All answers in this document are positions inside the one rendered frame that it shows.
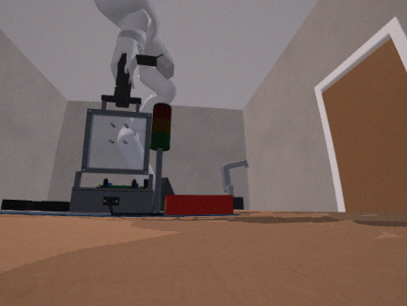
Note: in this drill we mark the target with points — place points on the red open-top bin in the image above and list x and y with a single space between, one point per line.
199 204

